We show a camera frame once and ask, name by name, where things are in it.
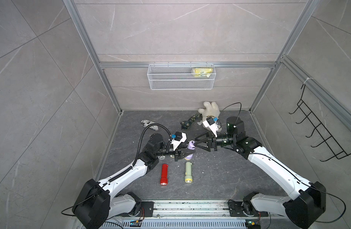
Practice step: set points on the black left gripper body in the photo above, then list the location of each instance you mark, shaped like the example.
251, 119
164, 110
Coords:
166, 150

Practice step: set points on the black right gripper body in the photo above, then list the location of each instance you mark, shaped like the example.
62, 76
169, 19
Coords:
222, 140

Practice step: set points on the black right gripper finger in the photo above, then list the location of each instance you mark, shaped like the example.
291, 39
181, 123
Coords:
206, 147
205, 137

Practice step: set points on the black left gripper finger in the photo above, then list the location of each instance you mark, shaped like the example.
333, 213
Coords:
185, 144
187, 156

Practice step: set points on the purple flashlight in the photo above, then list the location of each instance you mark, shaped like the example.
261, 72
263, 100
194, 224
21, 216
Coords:
191, 151

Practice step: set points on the green flashlight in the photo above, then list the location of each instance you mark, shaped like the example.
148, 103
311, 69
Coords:
188, 173

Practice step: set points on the red flashlight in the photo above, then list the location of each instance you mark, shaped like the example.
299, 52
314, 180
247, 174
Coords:
164, 173

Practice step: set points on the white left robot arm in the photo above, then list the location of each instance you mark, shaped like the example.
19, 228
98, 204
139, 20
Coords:
100, 200

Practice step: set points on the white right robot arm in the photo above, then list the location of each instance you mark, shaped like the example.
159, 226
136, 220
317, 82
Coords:
305, 201

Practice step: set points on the white plush toy dog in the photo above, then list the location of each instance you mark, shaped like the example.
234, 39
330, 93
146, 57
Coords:
210, 109

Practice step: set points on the yellow packet in basket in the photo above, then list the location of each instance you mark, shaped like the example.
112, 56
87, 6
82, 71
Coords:
202, 72

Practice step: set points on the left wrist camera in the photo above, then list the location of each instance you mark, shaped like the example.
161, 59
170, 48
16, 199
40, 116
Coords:
177, 139

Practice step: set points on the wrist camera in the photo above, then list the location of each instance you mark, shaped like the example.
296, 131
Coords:
211, 123
177, 139

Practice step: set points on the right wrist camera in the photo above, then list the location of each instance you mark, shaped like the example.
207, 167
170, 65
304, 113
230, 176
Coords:
211, 123

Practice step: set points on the metal base rail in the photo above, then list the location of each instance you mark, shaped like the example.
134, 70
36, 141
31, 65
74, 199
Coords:
189, 214

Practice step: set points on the white wire mesh basket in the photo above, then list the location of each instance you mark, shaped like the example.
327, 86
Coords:
178, 77

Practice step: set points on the black wall hook rack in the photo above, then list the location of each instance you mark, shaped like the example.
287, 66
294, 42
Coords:
319, 129

